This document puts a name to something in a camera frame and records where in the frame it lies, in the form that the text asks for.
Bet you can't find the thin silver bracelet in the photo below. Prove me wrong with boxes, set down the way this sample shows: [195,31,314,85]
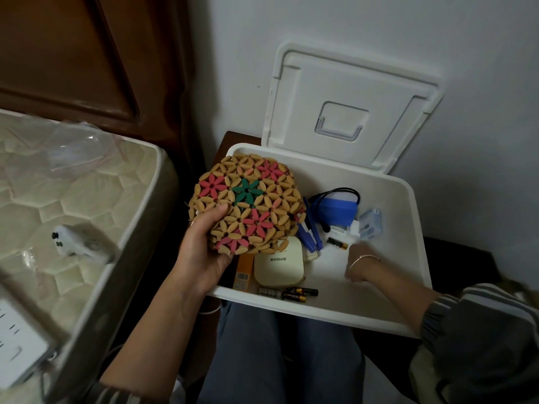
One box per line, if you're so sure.
[349,254,382,270]

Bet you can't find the blue jeans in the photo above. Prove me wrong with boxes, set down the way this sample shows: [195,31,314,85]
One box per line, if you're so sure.
[197,300,366,404]

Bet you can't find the person's left forearm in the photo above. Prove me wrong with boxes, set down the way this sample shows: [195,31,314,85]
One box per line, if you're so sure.
[99,271,220,401]

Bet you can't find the person's right hand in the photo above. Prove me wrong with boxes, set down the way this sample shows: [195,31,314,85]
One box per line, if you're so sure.
[344,243,382,283]

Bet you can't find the person's left hand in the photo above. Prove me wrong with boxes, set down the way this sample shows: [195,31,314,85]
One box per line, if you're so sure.
[173,203,234,296]

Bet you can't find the blue battery pack with cable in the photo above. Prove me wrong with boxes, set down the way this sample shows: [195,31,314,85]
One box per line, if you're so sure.
[308,187,361,233]

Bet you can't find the clear plastic wrap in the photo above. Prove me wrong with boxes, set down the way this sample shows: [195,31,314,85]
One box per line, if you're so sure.
[0,120,127,177]

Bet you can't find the white game controller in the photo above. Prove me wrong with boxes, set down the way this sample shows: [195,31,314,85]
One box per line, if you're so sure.
[51,224,120,265]

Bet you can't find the quilted cream mattress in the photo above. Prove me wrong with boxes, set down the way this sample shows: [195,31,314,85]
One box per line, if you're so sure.
[0,108,181,404]

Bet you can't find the white plastic storage box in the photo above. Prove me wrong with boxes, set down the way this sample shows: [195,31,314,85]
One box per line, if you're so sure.
[208,143,433,339]

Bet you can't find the cream square device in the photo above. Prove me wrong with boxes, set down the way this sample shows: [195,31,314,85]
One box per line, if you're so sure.
[253,236,305,289]

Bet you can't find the orange flat box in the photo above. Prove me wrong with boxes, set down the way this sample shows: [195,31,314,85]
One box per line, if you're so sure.
[233,253,255,292]

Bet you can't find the light blue small carton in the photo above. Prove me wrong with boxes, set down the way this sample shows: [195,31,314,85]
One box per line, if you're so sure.
[357,208,383,241]

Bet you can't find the brown wooden headboard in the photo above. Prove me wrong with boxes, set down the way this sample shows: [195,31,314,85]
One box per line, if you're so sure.
[0,0,198,160]

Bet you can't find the white power strip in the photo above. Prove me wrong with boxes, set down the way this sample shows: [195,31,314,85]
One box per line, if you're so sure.
[0,286,57,389]

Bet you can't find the person's right forearm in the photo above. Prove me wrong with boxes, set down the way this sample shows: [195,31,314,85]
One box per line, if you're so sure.
[361,261,443,333]

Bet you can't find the woven bamboo flower mat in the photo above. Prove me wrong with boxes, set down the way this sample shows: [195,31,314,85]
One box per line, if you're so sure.
[188,153,307,256]

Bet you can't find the blue pen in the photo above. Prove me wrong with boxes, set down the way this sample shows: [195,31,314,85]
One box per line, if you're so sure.
[296,197,324,254]

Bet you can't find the white storage box lid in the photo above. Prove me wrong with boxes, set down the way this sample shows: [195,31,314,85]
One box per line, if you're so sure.
[261,41,446,175]

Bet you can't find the grey striped sweater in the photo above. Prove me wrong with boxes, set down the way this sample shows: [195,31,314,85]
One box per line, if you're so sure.
[86,283,539,404]

